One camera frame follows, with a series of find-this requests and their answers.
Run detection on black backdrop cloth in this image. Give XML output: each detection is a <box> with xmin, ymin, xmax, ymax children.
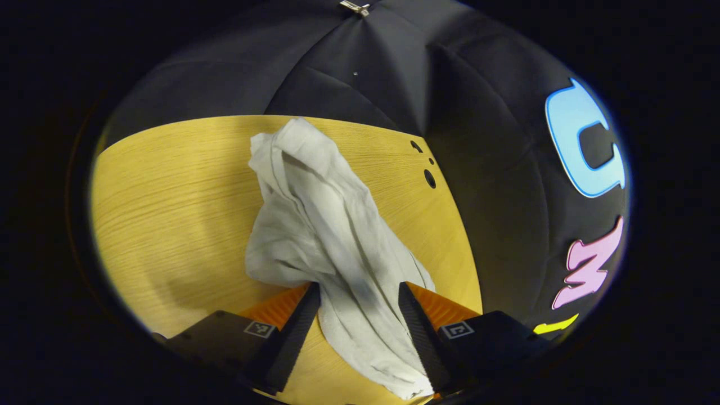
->
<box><xmin>101</xmin><ymin>0</ymin><xmax>632</xmax><ymax>345</ymax></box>

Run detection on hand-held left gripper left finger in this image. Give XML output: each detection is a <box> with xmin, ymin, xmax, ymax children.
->
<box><xmin>151</xmin><ymin>281</ymin><xmax>322</xmax><ymax>395</ymax></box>

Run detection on white jeans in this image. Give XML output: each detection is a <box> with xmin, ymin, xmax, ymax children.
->
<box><xmin>245</xmin><ymin>117</ymin><xmax>437</xmax><ymax>401</ymax></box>

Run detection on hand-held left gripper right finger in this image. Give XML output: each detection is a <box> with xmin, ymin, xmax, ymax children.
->
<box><xmin>397</xmin><ymin>280</ymin><xmax>553</xmax><ymax>395</ymax></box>

